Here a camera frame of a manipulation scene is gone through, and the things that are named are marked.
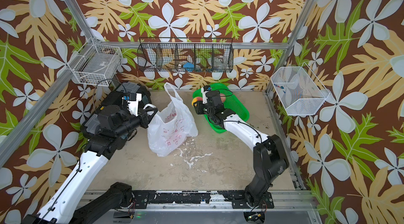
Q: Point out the white wire basket left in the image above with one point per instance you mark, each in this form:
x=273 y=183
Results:
x=96 y=64

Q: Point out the green plastic basket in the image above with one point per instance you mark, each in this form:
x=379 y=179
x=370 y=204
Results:
x=232 y=107

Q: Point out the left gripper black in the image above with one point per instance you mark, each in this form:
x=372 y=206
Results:
x=145 y=119

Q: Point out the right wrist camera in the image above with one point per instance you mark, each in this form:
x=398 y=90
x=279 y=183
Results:
x=205 y=90

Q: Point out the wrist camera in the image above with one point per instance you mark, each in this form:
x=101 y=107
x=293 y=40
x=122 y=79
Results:
x=205 y=90
x=132 y=101

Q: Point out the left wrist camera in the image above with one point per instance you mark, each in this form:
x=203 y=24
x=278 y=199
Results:
x=132 y=101

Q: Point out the black wire basket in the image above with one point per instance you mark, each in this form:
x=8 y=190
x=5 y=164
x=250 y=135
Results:
x=207 y=54

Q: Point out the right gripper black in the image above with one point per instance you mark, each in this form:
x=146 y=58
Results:
x=200 y=109

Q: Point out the white wire basket right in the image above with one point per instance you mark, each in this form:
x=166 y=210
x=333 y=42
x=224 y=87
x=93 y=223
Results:
x=299 y=90

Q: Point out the pink peach back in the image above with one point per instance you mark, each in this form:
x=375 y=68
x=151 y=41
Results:
x=223 y=97

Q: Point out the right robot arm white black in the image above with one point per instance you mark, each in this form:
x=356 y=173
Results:
x=269 y=155

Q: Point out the blue object in basket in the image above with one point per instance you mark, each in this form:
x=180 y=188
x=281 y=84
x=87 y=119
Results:
x=189 y=67

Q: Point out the white plastic bag red print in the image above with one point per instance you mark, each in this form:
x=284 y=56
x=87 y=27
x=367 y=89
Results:
x=170 y=127

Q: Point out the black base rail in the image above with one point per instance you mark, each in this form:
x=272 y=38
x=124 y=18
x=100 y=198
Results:
x=237 y=199

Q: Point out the white wire basket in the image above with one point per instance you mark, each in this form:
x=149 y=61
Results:
x=299 y=90
x=96 y=64

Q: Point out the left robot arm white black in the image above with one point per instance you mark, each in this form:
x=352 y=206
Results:
x=63 y=207

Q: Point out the yellow peach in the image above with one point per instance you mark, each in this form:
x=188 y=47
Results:
x=196 y=99

